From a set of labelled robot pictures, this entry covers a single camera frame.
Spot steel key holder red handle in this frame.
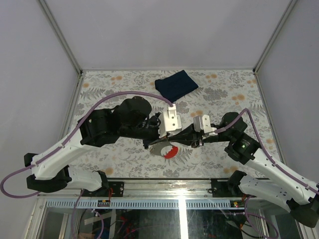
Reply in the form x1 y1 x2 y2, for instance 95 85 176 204
150 142 178 159

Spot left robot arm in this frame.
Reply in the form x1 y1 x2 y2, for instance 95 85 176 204
24 96 176 197

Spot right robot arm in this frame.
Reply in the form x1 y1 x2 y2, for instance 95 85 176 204
169 112 319 228

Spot folded dark blue cloth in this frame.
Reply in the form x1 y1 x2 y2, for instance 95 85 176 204
155 70 199 103

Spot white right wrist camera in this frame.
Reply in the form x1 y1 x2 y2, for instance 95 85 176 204
193 115 217 136

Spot aluminium table edge rail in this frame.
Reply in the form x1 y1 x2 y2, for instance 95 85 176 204
59 177 285 200

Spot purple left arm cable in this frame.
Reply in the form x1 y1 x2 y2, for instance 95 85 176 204
0 91 174 199

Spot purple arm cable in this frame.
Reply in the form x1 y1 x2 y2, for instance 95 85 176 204
214 108 319 195
0 91 174 199

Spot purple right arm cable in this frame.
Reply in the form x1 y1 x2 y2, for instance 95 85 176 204
214 108 319 195

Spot perforated cable duct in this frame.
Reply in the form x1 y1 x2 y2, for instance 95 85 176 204
46 199 243 210

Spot right aluminium frame post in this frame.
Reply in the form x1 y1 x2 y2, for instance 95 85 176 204
253 0 299 74

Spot aluminium frame post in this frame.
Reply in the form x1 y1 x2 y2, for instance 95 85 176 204
36 0 83 75
253 0 299 74

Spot left aluminium frame post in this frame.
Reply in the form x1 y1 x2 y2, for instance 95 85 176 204
36 0 83 75

